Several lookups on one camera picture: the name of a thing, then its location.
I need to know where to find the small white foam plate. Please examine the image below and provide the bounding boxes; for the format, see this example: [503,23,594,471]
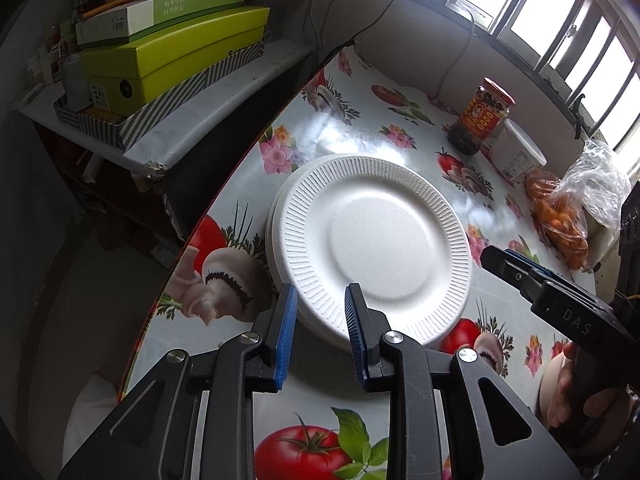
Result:
[271,155,474,352]

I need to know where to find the large white foam plate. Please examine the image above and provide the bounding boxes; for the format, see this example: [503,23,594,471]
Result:
[266,155,352,350]

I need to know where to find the right hand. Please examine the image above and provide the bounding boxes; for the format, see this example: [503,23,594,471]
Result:
[539,342,632,429]

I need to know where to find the plastic bag of oranges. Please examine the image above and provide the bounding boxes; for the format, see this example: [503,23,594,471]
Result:
[524,140,631,271]

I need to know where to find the white plastic tub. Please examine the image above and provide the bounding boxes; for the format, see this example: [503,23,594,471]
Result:
[490,118,547,181]

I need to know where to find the chili sauce glass jar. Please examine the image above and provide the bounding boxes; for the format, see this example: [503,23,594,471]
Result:
[447,77,515,156]

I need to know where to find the fruit print tablecloth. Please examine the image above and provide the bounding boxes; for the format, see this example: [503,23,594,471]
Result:
[125,48,566,479]

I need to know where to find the window metal bars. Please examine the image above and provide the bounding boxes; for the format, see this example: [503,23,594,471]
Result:
[433,0,639,152]

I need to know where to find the white side shelf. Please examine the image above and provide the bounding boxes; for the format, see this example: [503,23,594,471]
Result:
[21,39,312,178]

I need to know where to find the striped tray box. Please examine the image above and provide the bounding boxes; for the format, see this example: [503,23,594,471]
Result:
[53,41,265,152]

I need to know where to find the lime green box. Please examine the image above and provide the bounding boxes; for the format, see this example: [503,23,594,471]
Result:
[80,6,270,116]

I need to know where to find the green white flat box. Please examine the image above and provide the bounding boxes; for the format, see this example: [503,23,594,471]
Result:
[76,0,244,48]

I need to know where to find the black power cable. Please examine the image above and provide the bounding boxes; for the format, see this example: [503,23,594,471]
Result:
[304,0,476,101]

